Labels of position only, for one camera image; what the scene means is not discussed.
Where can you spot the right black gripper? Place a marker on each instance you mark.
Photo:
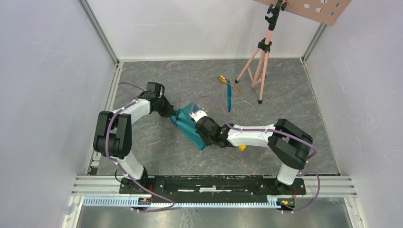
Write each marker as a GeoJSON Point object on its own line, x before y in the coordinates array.
{"type": "Point", "coordinates": [207, 143]}

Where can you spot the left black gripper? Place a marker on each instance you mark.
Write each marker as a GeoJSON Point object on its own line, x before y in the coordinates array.
{"type": "Point", "coordinates": [169, 110]}

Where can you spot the teal cloth napkin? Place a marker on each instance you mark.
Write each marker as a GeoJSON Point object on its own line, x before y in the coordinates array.
{"type": "Point", "coordinates": [182, 120]}

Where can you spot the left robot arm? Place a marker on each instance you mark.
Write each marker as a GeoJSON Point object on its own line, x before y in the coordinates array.
{"type": "Point", "coordinates": [113, 134]}

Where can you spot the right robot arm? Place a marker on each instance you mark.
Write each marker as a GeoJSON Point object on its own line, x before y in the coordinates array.
{"type": "Point", "coordinates": [288, 142]}

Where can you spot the gold metal spoon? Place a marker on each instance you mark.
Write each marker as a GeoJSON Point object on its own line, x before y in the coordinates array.
{"type": "Point", "coordinates": [224, 80]}

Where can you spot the pink tripod stand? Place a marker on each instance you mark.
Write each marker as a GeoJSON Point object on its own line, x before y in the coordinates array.
{"type": "Point", "coordinates": [264, 48]}

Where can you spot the pink perforated board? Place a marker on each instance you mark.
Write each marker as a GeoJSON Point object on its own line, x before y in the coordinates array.
{"type": "Point", "coordinates": [323, 11]}

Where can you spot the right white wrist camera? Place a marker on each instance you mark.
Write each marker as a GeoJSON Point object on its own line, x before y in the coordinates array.
{"type": "Point", "coordinates": [198, 115]}

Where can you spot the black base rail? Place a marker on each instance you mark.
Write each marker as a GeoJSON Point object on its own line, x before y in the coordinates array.
{"type": "Point", "coordinates": [159, 193]}

